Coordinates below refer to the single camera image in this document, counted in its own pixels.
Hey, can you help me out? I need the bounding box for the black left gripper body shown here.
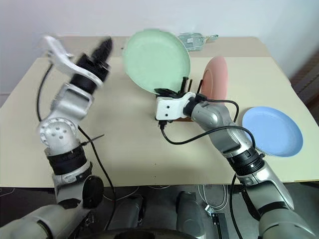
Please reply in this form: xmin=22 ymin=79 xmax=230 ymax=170
xmin=74 ymin=53 xmax=112 ymax=82

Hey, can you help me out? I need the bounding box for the dark rounded robot waist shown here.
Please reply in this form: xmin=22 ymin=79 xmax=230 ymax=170
xmin=94 ymin=225 xmax=199 ymax=239

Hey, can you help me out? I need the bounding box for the blue plate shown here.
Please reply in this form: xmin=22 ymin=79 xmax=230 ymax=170
xmin=242 ymin=106 xmax=305 ymax=158

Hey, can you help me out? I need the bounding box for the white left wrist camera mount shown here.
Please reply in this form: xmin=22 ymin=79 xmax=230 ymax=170
xmin=40 ymin=35 xmax=104 ymax=88

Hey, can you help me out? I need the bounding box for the pink plate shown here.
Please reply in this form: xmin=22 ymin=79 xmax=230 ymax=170
xmin=200 ymin=56 xmax=229 ymax=101

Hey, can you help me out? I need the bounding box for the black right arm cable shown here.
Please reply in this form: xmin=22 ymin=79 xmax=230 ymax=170
xmin=158 ymin=95 xmax=262 ymax=232

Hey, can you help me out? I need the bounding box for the white cable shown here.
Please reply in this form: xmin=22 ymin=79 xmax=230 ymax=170
xmin=197 ymin=183 xmax=229 ymax=208

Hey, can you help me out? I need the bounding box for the small black box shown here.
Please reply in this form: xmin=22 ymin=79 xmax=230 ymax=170
xmin=211 ymin=211 xmax=229 ymax=239

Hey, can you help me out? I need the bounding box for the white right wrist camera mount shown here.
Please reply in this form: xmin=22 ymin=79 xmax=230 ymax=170
xmin=155 ymin=91 xmax=198 ymax=122

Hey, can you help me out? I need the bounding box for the green plate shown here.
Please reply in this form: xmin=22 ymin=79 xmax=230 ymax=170
xmin=122 ymin=29 xmax=192 ymax=96

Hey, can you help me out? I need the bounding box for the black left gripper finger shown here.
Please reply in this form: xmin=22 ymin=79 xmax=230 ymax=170
xmin=90 ymin=41 xmax=106 ymax=64
xmin=101 ymin=36 xmax=114 ymax=66

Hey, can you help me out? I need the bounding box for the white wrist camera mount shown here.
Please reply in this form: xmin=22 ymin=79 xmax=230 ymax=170
xmin=155 ymin=91 xmax=198 ymax=122
xmin=40 ymin=35 xmax=104 ymax=88

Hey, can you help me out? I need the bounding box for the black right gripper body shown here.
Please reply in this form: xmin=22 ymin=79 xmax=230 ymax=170
xmin=154 ymin=87 xmax=184 ymax=100

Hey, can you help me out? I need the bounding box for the clear plastic bag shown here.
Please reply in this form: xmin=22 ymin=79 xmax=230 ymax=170
xmin=178 ymin=32 xmax=220 ymax=52

